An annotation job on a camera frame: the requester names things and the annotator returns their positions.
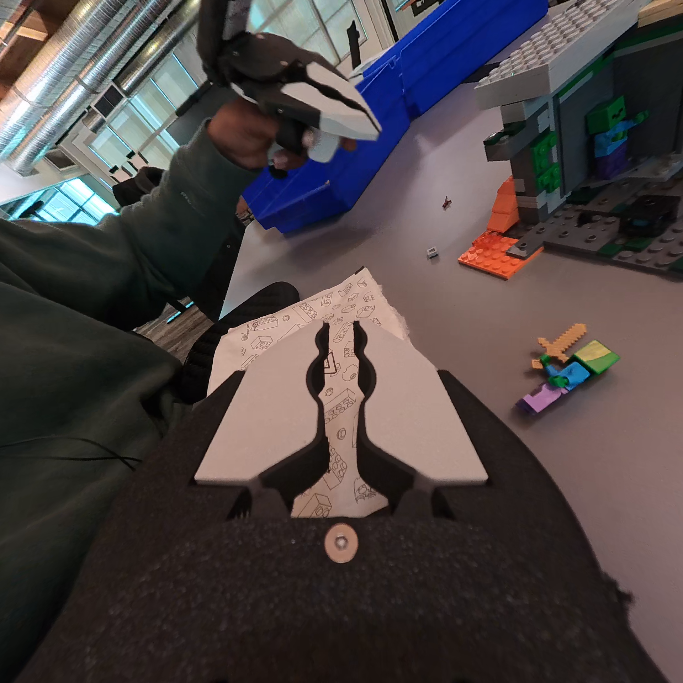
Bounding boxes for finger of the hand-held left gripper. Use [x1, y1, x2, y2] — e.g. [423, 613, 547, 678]
[281, 84, 383, 142]
[290, 55, 372, 111]

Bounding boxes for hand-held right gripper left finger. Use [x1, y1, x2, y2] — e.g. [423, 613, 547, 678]
[195, 320, 330, 487]

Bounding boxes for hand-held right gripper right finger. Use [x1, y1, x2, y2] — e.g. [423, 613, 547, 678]
[352, 319, 489, 487]

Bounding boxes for large white printed paper bag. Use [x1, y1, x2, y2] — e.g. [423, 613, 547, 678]
[205, 267, 412, 519]

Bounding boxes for zombie toy figure gold sword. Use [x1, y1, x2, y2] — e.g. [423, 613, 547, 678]
[517, 323, 621, 417]

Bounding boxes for grey desk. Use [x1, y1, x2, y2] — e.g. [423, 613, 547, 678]
[219, 0, 683, 683]

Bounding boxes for person's left hand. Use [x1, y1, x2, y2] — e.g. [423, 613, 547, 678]
[208, 100, 308, 170]

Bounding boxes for person's green sweatshirt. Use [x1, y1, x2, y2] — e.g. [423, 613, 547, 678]
[0, 216, 185, 683]

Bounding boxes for grey toy brick building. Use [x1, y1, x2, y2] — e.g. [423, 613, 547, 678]
[458, 0, 683, 281]

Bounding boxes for plain zombie toy figure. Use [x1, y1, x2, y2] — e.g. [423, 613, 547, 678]
[586, 96, 649, 179]

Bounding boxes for black cord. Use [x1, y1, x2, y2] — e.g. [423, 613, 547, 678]
[0, 435, 144, 471]

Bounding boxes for silver air duct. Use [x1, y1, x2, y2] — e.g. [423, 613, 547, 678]
[0, 0, 209, 174]

